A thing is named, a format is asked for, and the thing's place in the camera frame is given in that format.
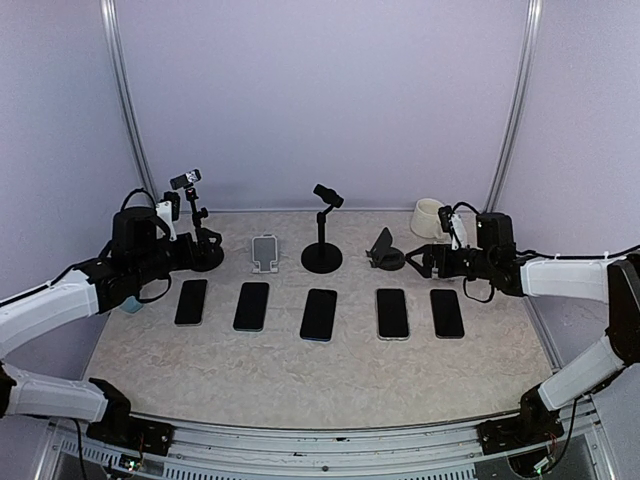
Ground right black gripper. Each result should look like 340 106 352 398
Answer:
405 242 495 279

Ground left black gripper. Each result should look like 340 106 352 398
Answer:
131 226 221 286

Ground black round-base phone stand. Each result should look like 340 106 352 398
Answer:
170 169 212 271

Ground small black disc phone stand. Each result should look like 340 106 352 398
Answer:
365 227 405 271

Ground white folding phone stand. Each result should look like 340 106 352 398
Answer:
251 234 279 274

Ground black smartphone white back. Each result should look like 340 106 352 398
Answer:
174 279 208 327

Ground blue-edged black smartphone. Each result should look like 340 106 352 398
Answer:
300 289 338 342

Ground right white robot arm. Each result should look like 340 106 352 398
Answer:
405 206 639 444

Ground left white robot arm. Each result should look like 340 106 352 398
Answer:
1 206 224 445

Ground cream ceramic mug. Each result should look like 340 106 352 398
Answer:
410 198 446 240

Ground light blue plastic cup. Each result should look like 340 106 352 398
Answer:
120 296 143 314

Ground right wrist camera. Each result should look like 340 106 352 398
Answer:
438 205 468 250

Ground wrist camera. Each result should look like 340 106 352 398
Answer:
438 205 468 250
155 191 181 241

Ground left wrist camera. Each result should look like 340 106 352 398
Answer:
155 191 181 241

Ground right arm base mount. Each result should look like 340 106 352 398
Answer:
477 416 564 455

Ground front aluminium rail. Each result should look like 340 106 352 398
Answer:
34 399 616 480

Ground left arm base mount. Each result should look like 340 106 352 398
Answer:
86 417 175 457

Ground left aluminium frame post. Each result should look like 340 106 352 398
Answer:
99 0 159 198

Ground aluminium frame post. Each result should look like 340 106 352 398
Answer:
99 0 159 198
484 0 544 211

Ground right aluminium frame post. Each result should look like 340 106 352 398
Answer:
484 0 544 211

